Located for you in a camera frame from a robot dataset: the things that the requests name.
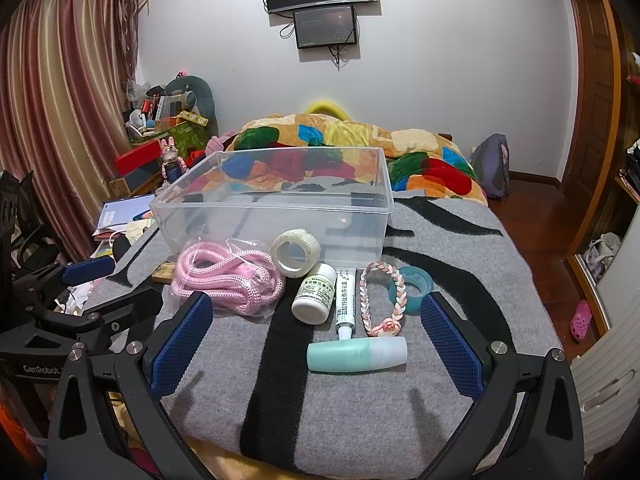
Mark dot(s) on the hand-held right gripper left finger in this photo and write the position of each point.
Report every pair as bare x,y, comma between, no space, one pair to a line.
182,345

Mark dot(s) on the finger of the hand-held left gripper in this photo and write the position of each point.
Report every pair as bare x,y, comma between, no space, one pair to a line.
87,271
125,310

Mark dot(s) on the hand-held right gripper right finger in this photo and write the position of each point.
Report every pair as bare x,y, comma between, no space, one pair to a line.
452,345

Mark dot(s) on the small wooden block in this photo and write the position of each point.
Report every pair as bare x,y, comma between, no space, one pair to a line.
164,273

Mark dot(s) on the stack of papers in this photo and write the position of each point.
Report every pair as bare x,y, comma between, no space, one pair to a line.
122,212

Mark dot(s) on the teal tape roll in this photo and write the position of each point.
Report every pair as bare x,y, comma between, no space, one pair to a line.
419,275

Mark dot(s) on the mint green bottle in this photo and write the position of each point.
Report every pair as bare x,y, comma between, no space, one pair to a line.
350,355

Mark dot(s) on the dark blue box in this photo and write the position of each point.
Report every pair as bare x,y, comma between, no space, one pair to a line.
142,179

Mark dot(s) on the white ointment tube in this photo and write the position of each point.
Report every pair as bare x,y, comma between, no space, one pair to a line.
345,305

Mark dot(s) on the grey black striped blanket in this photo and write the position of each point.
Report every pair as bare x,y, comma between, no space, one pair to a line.
350,410

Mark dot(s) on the red box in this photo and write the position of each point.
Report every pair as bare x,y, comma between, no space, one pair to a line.
137,157

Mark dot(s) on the pink clog shoe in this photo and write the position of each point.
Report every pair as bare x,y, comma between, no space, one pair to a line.
581,321

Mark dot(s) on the white medicine bottle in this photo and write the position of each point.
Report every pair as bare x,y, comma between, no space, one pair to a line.
312,301

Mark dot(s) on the pink bunny figure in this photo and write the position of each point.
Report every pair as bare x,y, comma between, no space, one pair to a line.
171,157

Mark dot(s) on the clear plastic storage box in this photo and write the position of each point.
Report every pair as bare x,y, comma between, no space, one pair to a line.
280,220

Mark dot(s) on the white tape roll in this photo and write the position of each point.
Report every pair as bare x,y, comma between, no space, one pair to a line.
307,246

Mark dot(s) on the white plastic cabinet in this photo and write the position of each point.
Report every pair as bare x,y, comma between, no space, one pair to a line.
610,385

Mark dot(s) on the green cardboard box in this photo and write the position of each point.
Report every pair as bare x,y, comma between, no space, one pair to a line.
187,135

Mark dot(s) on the white handbag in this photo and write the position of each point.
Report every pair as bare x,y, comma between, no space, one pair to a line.
602,255

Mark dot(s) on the grey purple backpack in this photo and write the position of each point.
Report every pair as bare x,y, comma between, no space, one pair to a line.
491,165

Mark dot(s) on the colourful patchwork quilt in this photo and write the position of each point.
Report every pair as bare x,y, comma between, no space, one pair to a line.
425,160

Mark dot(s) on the striped red gold curtain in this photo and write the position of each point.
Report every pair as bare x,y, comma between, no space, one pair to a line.
60,85

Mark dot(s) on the grey neck pillow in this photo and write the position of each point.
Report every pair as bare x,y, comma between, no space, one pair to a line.
195,92

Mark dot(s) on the yellow pillow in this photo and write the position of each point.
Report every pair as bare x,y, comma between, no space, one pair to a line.
325,106

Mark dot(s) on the wooden door frame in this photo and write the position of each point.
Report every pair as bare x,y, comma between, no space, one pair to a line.
595,110

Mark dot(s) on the small black wall monitor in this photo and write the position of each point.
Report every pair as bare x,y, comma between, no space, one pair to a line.
325,26

